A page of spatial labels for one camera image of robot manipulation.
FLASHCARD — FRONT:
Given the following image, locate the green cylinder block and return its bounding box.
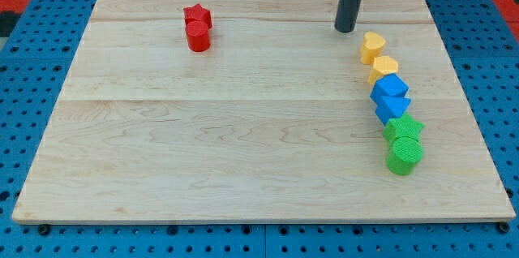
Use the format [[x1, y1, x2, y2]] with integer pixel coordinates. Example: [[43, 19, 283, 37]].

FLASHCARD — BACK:
[[386, 137, 423, 175]]

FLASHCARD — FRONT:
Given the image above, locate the light wooden board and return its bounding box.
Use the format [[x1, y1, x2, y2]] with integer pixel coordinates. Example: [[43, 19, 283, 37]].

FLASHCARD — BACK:
[[12, 0, 516, 225]]

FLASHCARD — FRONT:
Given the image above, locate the red star block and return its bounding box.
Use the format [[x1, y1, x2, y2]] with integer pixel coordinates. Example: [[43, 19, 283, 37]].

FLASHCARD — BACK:
[[183, 3, 212, 29]]

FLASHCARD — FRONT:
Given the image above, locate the yellow heart block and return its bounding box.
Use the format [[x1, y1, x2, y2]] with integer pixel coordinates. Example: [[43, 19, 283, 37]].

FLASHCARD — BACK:
[[360, 32, 386, 64]]

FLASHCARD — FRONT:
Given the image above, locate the red cylinder block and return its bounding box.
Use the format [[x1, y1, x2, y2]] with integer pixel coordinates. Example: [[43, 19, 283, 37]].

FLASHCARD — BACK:
[[185, 21, 211, 52]]

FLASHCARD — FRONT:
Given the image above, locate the yellow hexagon block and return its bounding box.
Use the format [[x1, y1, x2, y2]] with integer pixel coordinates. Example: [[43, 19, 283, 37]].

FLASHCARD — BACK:
[[367, 56, 399, 85]]

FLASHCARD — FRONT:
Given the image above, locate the green star block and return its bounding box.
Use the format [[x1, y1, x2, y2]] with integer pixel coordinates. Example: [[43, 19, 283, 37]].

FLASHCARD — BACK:
[[383, 113, 425, 144]]

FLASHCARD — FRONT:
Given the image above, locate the blue triangle block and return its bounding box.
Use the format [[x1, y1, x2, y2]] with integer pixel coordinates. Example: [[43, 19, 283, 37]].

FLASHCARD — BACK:
[[375, 96, 411, 124]]

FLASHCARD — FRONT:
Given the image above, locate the blue cube block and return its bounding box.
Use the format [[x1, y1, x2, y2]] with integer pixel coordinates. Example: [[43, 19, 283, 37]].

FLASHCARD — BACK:
[[370, 74, 409, 103]]

